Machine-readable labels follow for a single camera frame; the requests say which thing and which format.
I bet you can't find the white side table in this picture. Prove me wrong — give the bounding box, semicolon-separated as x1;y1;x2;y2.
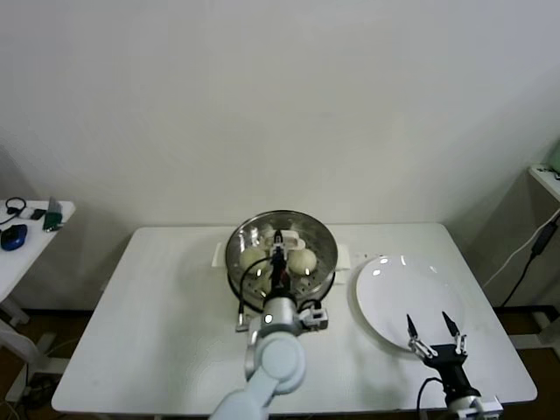
0;199;78;403

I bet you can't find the white round plate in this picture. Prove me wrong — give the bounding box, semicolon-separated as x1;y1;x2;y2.
354;255;466;354

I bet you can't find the white wall cable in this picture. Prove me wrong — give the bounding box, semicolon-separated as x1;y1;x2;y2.
482;211;560;289

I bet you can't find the blue computer mouse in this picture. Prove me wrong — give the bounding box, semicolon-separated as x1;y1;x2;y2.
0;223;31;251

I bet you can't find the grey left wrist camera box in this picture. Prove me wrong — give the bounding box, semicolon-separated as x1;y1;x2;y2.
299;307;330;333

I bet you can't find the green and grey board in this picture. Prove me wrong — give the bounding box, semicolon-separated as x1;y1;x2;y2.
43;195;67;232

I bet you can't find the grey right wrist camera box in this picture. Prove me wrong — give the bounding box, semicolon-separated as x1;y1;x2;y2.
476;395;503;415

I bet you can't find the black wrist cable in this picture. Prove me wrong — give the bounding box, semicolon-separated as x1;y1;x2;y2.
234;257;275;333
415;376;447;420

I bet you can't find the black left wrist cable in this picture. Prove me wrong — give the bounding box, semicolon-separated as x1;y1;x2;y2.
234;257;275;333

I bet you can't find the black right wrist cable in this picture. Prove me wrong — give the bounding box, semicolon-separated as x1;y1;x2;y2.
415;376;447;420

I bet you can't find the stainless steel steamer basket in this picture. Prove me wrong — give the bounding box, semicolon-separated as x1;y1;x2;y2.
225;210;340;314

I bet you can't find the black headset with cable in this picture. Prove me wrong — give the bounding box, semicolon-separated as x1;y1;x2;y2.
0;197;31;225

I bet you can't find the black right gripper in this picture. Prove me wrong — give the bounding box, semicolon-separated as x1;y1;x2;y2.
405;311;482;397

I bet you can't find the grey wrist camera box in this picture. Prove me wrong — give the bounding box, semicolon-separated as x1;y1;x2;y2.
299;307;330;333
476;395;503;415

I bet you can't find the dark floor power strip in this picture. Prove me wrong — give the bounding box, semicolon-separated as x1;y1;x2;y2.
25;371;60;399

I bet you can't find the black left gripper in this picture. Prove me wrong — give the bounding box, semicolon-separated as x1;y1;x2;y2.
267;234;293;302

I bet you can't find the black power adapter cable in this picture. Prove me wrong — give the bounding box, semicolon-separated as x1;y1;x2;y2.
498;227;555;310

